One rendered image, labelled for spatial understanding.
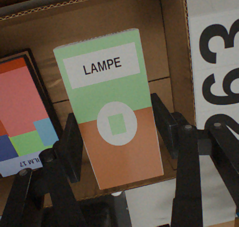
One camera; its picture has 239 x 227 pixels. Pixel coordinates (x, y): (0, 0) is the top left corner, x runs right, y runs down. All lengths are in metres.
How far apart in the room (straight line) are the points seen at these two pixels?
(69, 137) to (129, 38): 0.10
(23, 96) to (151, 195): 0.35
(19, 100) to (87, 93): 0.18
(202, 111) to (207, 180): 0.26
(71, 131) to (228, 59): 0.21
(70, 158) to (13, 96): 0.22
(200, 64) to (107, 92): 0.14
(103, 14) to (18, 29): 0.13
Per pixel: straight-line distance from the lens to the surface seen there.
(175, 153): 0.17
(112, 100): 0.20
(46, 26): 0.37
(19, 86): 0.35
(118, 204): 0.52
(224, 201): 0.62
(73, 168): 0.17
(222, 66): 0.31
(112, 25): 0.36
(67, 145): 0.16
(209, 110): 0.32
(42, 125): 0.37
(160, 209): 0.57
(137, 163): 0.24
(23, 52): 0.37
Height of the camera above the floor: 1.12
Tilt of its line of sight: 67 degrees down
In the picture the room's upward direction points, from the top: 166 degrees clockwise
